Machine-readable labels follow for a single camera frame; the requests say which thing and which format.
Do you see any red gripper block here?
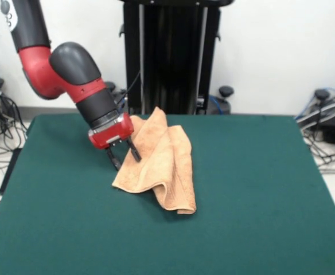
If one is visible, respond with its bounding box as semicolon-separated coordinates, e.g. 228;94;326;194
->
88;112;142;172

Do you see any brown terry towel with label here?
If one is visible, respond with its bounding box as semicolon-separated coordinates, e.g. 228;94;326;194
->
111;106;197;215

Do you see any dark green table cloth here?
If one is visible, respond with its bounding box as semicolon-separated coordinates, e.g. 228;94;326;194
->
0;114;335;275

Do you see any long black floor bar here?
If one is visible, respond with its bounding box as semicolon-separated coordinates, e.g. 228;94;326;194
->
0;148;22;195

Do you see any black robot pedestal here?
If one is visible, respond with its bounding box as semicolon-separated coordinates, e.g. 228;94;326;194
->
98;0;234;115

